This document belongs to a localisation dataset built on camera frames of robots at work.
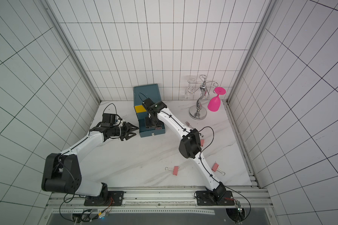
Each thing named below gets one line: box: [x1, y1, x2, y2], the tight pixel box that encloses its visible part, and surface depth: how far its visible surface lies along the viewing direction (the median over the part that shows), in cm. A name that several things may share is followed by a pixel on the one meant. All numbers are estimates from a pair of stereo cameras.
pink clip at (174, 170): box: [164, 165, 181, 176], surface depth 85 cm
